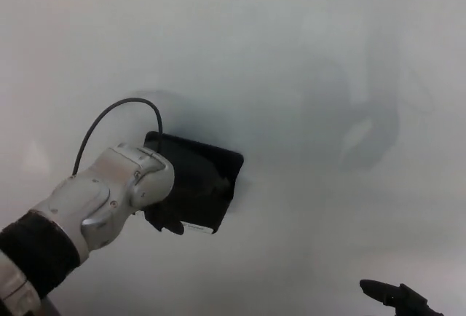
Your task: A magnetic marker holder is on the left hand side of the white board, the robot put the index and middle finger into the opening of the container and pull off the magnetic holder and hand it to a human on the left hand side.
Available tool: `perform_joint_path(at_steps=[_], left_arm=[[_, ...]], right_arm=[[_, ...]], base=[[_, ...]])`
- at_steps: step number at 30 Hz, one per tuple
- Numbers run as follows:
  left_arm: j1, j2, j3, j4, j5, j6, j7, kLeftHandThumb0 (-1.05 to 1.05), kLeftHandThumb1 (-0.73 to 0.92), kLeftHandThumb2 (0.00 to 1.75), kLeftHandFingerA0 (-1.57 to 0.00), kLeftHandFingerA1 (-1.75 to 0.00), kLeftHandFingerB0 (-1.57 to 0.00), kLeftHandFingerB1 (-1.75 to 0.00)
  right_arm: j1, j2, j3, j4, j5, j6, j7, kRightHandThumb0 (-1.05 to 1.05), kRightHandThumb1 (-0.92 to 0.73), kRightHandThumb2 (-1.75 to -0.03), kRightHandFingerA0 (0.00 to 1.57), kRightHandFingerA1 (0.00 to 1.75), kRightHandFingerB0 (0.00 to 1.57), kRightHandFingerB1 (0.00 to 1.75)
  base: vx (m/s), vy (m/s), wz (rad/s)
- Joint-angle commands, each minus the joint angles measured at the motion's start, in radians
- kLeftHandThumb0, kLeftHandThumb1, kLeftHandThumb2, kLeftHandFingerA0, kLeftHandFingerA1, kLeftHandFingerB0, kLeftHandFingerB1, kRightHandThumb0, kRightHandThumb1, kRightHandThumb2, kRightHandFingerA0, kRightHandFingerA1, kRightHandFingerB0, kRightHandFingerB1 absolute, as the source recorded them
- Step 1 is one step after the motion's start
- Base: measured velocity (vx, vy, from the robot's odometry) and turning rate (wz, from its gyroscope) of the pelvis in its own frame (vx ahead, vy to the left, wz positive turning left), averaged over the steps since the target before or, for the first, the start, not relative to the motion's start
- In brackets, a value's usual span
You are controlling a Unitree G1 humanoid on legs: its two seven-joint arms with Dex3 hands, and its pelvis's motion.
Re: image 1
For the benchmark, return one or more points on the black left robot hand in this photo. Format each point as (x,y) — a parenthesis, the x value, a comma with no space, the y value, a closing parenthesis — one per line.
(164,217)

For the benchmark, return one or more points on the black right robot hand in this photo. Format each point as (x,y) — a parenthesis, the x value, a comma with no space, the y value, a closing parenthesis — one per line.
(400,301)

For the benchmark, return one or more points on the black magnetic marker holder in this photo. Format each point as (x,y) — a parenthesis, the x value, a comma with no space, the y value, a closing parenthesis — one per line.
(215,156)

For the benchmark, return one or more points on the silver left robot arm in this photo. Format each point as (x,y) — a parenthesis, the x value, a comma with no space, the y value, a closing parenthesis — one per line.
(109,192)

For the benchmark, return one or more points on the white whiteboard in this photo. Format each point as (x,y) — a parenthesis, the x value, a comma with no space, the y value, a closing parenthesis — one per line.
(327,39)

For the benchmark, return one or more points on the grey whiteboard frame edge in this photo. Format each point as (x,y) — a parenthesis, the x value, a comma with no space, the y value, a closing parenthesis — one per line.
(50,309)

